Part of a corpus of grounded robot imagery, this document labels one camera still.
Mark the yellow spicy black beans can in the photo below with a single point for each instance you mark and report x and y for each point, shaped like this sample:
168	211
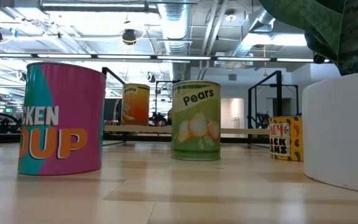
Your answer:
286	140

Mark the grey wall vent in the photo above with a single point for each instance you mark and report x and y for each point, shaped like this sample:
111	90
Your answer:
232	77

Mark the black aluminium table frame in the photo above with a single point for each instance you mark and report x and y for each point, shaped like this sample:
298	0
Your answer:
141	138

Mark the pink teal chicken soup can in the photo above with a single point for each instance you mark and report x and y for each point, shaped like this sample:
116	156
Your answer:
64	124

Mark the wooden shelf black metal frame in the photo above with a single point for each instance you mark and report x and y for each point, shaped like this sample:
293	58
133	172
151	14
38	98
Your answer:
154	129

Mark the bright ceiling light panel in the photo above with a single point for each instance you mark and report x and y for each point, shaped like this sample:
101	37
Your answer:
275	40

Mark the black background monitor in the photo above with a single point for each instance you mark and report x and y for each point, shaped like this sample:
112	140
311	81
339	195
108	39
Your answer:
112	110

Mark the green pears can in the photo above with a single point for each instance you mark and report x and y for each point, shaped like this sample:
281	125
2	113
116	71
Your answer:
196	124

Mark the teal striped artificial plant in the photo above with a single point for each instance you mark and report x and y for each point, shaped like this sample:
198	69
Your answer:
337	25

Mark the long ceiling light strip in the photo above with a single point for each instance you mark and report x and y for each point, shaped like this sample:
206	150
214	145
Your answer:
182	58

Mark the orange beans can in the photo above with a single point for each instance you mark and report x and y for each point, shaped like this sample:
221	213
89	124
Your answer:
135	105

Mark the black background robot arm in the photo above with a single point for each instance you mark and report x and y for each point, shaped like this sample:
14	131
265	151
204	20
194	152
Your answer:
2	121

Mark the white round plant pot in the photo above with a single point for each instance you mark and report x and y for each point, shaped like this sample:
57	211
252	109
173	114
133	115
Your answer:
340	130

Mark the silver ribbed ceiling duct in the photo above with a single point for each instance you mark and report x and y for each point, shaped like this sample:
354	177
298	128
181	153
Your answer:
176	28

